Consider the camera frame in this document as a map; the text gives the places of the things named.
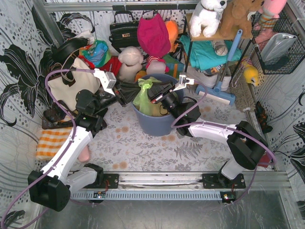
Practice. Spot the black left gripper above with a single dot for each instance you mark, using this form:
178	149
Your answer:
120	94

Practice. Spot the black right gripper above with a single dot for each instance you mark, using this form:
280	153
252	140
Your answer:
159	93

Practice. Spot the green trash bag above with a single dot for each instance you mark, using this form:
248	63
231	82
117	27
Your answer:
142	102

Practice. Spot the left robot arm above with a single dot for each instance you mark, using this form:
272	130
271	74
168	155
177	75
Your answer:
69	143

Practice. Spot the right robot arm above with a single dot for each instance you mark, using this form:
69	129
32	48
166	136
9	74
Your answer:
246	145

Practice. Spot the rainbow striped bag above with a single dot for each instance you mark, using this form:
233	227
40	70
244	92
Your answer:
174	65

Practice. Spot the blue trash bin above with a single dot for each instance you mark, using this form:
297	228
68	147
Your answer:
156	125

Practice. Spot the magenta hanging cloth bag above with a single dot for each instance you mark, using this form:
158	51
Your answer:
153	36

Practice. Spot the cream canvas tote bag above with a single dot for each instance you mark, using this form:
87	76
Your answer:
66	93

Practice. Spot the brown patterned bag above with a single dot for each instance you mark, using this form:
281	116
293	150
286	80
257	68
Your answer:
55	118

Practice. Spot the white round plush pink hands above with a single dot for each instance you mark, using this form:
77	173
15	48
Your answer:
156	65

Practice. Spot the red cloth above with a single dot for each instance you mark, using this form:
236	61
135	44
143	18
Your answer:
113	65

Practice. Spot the white fluffy plush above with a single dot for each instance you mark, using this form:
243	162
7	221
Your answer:
131	59

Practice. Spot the teal cloth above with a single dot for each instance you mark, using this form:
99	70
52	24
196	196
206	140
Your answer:
203	55

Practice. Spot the black handbag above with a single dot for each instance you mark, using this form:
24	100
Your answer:
124	34

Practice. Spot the orange plush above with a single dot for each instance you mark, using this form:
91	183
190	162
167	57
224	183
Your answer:
172	29

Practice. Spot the white sneaker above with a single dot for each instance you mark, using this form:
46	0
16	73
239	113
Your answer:
209	81

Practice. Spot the wooden shelf rack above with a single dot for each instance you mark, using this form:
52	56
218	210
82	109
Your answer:
212	39

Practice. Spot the pink foam roll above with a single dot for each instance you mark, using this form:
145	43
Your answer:
85	155

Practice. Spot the white grey dog plush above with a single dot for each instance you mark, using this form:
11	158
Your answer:
206	17

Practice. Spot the orange white striped cloth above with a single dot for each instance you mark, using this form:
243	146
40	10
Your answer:
50	142

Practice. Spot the yellow duck plush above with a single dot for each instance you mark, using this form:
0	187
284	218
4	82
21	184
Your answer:
250	73

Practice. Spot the brown teddy bear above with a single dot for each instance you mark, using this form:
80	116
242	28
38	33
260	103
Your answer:
236	15

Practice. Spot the silver pouch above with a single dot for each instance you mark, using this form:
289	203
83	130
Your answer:
277	46

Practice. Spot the purple orange sock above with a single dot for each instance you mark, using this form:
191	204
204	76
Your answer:
265	161

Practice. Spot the pink plush doll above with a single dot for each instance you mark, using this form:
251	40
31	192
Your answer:
270	10

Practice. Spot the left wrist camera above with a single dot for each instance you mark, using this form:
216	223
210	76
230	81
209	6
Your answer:
107	79

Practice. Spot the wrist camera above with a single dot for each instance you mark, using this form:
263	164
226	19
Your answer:
107	79
183	82

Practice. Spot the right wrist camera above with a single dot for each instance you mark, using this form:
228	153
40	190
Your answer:
183	82

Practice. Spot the black wire basket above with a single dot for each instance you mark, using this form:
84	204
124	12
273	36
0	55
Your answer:
263	32

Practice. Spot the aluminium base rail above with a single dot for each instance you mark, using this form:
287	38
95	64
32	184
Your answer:
155	186

